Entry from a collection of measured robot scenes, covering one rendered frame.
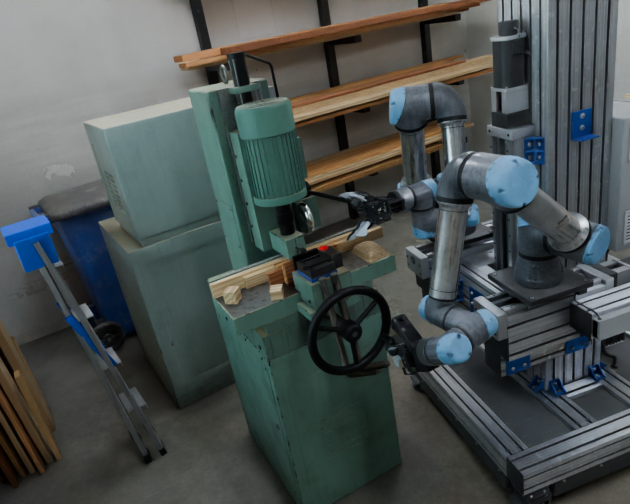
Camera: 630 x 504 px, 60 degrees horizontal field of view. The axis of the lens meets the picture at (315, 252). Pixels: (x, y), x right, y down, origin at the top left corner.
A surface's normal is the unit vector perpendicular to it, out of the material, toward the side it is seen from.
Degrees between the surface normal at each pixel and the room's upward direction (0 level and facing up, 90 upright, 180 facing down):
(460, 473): 0
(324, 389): 90
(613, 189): 90
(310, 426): 90
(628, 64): 90
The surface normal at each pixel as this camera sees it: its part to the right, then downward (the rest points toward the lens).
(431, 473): -0.17, -0.90
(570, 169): 0.29, 0.34
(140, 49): 0.53, 0.25
